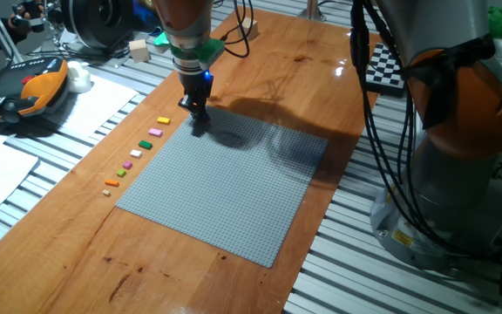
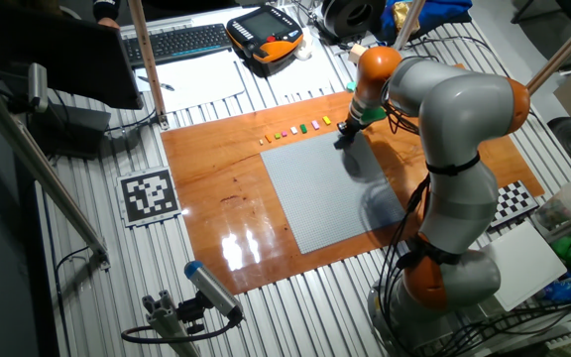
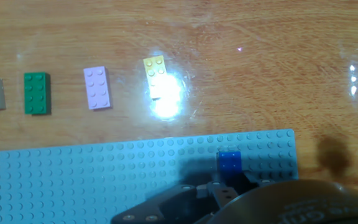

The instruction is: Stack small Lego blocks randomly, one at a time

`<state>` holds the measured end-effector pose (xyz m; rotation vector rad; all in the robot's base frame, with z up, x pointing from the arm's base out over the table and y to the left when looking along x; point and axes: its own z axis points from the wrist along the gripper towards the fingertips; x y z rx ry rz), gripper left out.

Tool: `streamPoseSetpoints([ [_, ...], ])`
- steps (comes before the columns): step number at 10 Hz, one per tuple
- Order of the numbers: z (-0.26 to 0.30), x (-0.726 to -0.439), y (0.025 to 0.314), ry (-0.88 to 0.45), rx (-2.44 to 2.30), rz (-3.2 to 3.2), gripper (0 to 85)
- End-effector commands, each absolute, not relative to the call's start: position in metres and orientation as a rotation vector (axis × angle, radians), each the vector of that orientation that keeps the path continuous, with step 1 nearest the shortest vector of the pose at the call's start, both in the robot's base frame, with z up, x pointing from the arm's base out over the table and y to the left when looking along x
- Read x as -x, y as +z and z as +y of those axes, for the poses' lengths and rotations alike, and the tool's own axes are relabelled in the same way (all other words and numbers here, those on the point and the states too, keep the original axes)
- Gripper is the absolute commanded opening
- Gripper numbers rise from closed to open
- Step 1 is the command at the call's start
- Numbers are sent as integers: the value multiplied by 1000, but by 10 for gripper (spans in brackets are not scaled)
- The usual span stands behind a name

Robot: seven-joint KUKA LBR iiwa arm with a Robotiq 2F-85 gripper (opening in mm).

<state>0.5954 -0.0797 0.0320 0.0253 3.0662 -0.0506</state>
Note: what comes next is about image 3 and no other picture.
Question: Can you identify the blue long Lego brick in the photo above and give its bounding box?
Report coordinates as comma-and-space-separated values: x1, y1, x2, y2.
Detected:
217, 151, 244, 183

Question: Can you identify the grey Lego baseplate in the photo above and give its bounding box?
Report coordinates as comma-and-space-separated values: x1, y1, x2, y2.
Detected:
0, 128, 300, 224

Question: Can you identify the dark green Lego brick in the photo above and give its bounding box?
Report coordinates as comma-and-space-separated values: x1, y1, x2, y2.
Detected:
24, 72, 52, 115

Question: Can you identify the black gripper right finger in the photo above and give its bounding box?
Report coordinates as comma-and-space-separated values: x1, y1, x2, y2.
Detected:
243, 170, 276, 191

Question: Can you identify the light pink Lego brick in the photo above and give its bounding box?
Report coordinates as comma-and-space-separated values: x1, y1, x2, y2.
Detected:
83, 65, 112, 110

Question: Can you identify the yellow Lego brick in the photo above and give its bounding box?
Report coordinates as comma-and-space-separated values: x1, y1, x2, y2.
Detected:
142, 55, 170, 100

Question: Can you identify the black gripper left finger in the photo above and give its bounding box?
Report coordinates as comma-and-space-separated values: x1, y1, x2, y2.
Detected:
110, 181, 241, 224

